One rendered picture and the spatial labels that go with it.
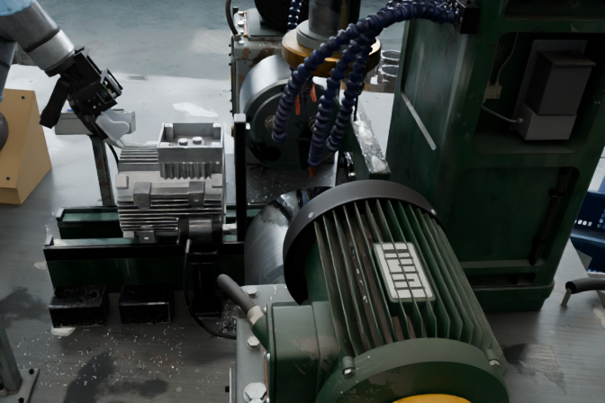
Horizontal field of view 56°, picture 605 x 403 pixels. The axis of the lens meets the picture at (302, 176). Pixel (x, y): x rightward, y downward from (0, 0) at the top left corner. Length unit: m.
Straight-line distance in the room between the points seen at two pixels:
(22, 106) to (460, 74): 1.12
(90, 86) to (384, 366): 0.84
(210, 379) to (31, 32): 0.69
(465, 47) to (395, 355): 0.60
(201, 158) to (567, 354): 0.82
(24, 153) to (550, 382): 1.31
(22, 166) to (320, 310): 1.20
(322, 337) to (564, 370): 0.82
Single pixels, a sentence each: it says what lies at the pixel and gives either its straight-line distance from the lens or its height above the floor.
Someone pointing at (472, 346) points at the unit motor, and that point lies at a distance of 0.48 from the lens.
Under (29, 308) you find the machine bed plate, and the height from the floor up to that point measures 0.80.
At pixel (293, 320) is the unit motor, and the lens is 0.51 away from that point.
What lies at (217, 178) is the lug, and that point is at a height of 1.09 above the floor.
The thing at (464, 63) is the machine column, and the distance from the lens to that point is 0.95.
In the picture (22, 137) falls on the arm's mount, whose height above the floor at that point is 0.95.
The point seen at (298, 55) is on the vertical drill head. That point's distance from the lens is 1.00.
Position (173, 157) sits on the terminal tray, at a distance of 1.10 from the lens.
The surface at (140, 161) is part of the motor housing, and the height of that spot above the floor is 1.10.
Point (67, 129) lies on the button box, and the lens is 1.41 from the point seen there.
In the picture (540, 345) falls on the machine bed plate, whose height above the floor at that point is 0.80.
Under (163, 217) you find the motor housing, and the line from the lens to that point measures 1.12.
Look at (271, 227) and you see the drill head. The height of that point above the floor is 1.13.
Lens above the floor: 1.69
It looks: 33 degrees down
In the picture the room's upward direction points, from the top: 3 degrees clockwise
